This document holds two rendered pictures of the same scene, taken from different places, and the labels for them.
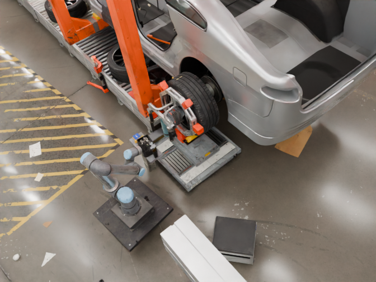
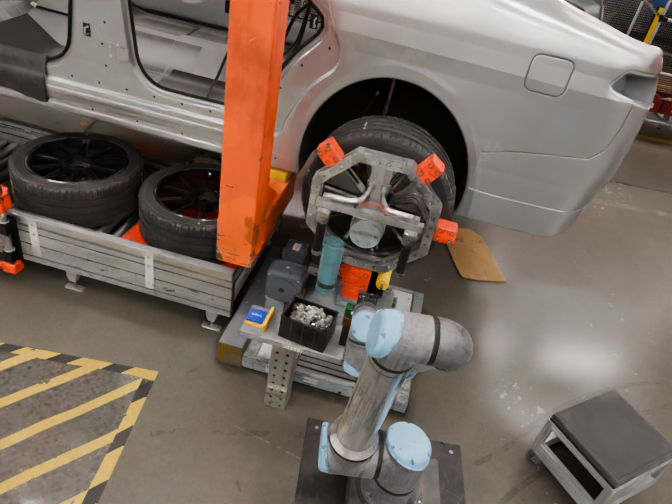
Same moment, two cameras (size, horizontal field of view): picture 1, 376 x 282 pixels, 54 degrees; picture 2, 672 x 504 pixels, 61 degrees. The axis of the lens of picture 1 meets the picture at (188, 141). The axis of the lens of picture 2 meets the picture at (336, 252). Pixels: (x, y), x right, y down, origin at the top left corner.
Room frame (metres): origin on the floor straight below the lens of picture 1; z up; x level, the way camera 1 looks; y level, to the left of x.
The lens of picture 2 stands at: (1.48, 1.75, 2.09)
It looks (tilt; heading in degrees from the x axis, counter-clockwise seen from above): 36 degrees down; 308
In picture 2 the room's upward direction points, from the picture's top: 12 degrees clockwise
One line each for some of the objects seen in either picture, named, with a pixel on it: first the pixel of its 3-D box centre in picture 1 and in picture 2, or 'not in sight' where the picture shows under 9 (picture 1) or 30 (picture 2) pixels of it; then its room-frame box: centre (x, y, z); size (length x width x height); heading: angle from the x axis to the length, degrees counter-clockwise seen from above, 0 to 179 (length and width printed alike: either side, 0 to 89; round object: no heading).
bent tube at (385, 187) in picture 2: (172, 112); (401, 196); (2.49, 0.11, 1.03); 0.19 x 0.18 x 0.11; 122
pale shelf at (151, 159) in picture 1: (145, 147); (295, 333); (2.58, 0.48, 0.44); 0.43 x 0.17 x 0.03; 32
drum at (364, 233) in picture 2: (173, 116); (369, 221); (2.61, 0.12, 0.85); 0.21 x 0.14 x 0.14; 122
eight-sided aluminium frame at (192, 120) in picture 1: (178, 112); (372, 213); (2.64, 0.05, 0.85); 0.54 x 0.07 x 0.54; 32
